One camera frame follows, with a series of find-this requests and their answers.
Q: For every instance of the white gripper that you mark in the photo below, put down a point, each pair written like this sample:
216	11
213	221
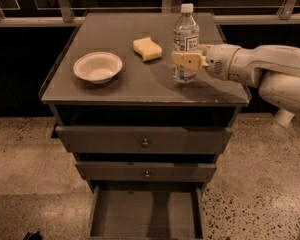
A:
222	63

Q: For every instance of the clear blue plastic bottle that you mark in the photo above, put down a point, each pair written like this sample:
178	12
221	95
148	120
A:
185	41

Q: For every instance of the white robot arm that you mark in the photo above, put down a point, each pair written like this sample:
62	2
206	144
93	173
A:
274	70

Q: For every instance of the grey drawer cabinet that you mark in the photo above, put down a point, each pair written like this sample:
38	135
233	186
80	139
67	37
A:
142	94

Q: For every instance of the grey top drawer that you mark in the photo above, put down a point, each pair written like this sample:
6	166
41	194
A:
157	140

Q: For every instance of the grey drawer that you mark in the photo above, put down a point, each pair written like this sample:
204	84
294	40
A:
146	211
146	171
157	140

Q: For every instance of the grey middle drawer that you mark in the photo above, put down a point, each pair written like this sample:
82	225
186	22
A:
146	171

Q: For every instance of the grey bottom drawer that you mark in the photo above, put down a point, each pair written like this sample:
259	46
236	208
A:
146	211

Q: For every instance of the yellow sponge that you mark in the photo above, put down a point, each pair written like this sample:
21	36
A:
147	49

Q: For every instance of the white paper bowl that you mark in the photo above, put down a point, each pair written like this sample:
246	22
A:
97	67

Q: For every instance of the black object on floor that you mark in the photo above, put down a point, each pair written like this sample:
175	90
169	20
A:
33	236

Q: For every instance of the white cylindrical post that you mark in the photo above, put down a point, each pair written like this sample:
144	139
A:
283	117

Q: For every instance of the metal railing frame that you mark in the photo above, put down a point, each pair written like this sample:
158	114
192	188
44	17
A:
17	13

